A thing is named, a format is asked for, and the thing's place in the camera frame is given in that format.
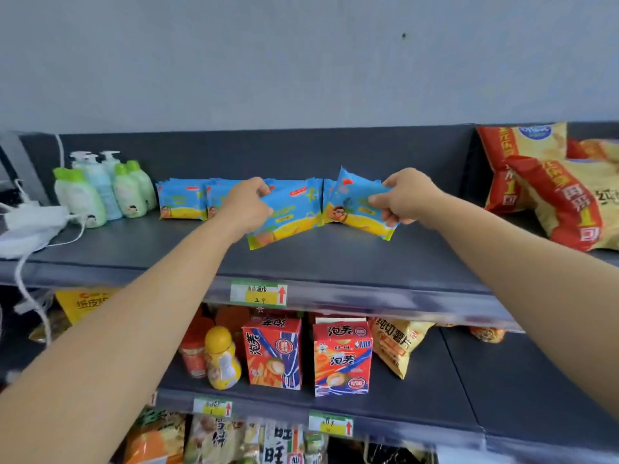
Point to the red white snack can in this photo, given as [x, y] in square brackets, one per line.
[193, 357]

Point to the orange lidded snack jar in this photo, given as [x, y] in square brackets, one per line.
[487, 334]

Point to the yellow plastic bottle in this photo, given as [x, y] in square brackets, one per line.
[222, 362]

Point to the beige rice cracker bag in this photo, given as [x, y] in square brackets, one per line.
[215, 442]

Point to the blue pump lotion bottle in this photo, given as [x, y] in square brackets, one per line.
[104, 193]
[110, 161]
[80, 158]

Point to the yellow potato chip bag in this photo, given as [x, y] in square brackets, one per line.
[396, 345]

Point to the dark grey shelf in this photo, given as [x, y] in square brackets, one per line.
[362, 256]

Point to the red blue snack box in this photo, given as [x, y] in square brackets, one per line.
[343, 362]
[273, 357]

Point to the rows of blue wipe packets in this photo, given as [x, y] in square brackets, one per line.
[181, 200]

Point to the green yellow price tag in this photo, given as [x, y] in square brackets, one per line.
[258, 293]
[213, 408]
[331, 425]
[153, 399]

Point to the person's right forearm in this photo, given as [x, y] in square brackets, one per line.
[532, 285]

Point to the large red yellow chip bag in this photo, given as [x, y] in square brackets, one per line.
[597, 149]
[570, 202]
[503, 154]

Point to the person's right hand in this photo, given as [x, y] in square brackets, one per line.
[411, 195]

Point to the orange green snack bag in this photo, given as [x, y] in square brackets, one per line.
[155, 439]

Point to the white rice cracker multipack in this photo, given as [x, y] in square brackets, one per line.
[280, 446]

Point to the person's left hand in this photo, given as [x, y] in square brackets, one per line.
[242, 210]

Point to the person's left forearm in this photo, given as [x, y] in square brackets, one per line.
[106, 347]

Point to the yellow snack bag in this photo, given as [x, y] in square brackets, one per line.
[82, 304]

